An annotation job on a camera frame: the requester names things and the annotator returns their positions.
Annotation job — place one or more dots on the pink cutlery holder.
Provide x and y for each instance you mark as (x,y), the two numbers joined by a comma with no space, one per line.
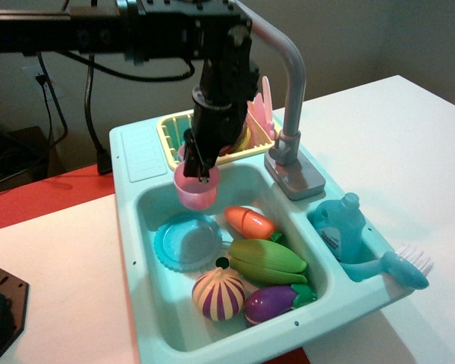
(269,128)

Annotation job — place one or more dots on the blue dish soap bottle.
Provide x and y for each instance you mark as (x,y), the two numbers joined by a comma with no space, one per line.
(339,222)

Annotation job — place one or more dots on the pink toy knife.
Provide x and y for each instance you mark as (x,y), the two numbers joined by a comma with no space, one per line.
(266,94)

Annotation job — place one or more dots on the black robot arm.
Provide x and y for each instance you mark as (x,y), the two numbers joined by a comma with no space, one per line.
(218,33)

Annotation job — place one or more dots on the blue dish brush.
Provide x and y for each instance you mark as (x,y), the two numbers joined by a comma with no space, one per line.
(407,265)

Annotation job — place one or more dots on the purple toy eggplant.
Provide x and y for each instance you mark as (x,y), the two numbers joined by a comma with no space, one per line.
(270,302)

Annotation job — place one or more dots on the striped toy onion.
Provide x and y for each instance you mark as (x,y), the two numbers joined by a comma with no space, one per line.
(219,294)

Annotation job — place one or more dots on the blue toy plate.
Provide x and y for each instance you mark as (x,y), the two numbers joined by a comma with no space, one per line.
(187,241)

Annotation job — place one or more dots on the yellow dish rack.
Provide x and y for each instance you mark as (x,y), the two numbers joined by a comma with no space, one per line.
(171,129)

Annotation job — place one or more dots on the small pink plastic cup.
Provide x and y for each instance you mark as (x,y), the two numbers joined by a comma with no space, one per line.
(181,153)

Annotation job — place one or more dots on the orange toy carrot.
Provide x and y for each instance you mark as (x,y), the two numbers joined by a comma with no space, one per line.
(251,224)

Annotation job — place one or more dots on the grey toy faucet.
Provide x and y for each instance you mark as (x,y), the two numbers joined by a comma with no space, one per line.
(290,168)

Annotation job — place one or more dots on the green toy corn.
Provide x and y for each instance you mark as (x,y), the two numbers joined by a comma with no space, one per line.
(267,263)

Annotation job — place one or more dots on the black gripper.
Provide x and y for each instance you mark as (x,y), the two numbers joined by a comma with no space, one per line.
(215,125)

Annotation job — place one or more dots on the toy hamburger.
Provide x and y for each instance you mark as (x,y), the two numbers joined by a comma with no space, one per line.
(241,143)

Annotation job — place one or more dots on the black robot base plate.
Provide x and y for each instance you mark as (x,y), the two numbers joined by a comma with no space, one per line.
(13,308)

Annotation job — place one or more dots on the teal toy sink unit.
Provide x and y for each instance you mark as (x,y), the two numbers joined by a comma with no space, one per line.
(169,328)

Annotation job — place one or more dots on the large pink plastic cup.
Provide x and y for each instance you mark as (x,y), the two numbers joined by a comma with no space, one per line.
(193,193)

